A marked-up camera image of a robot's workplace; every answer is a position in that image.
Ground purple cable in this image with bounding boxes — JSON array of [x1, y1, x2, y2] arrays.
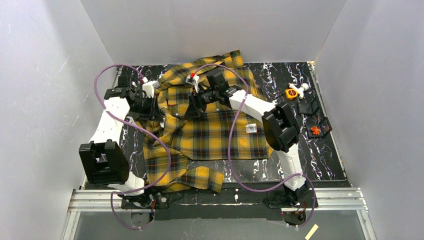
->
[[94, 64, 172, 231], [190, 63, 317, 229]]

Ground tan tape strip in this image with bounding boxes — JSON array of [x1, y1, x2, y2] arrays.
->
[[304, 224, 319, 240]]

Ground black tray upper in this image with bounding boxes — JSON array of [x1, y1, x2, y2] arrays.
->
[[297, 97, 321, 115]]

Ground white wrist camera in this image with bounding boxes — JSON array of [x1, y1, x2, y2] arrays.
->
[[185, 72, 200, 93], [142, 77, 160, 98]]

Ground red gold brooch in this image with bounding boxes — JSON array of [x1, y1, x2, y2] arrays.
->
[[310, 125, 322, 136]]

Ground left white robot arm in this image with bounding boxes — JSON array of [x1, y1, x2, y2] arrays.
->
[[78, 75, 162, 196]]

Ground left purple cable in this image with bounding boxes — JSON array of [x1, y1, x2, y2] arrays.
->
[[94, 64, 172, 231]]

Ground yellow plaid flannel shirt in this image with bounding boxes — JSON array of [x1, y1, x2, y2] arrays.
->
[[138, 50, 273, 192]]

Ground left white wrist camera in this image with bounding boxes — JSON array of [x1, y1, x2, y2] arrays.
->
[[142, 77, 160, 98]]

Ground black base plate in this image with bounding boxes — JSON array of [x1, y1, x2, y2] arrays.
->
[[120, 183, 318, 225]]

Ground orange tape measure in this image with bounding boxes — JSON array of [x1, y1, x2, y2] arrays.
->
[[285, 88, 299, 100]]

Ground aluminium frame rail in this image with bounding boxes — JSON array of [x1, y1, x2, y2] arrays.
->
[[62, 186, 376, 240]]

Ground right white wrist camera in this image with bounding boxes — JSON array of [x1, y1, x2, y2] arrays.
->
[[185, 72, 200, 93]]

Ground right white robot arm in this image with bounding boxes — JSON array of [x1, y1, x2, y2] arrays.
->
[[184, 72, 309, 200]]

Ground black tray lower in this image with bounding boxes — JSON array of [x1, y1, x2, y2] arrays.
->
[[306, 116, 333, 138]]

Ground black tray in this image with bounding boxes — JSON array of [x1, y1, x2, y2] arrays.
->
[[297, 97, 321, 115], [306, 116, 333, 138]]

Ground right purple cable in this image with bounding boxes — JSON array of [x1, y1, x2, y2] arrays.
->
[[190, 63, 317, 229]]

